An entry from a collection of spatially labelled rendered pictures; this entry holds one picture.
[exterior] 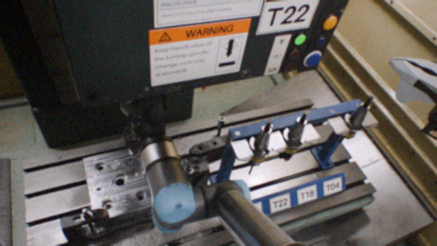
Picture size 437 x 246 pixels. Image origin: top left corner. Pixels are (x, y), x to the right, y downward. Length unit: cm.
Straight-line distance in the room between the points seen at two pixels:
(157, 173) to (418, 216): 114
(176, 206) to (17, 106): 145
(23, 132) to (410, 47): 171
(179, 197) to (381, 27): 114
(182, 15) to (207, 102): 144
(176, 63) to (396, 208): 121
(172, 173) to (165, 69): 22
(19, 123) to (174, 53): 146
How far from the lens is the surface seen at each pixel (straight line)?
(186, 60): 53
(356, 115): 110
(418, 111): 147
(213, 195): 75
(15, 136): 187
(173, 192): 64
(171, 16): 48
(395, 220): 154
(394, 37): 150
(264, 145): 93
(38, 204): 126
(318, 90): 179
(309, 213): 127
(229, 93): 197
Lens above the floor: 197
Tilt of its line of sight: 51 degrees down
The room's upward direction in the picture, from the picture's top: 11 degrees clockwise
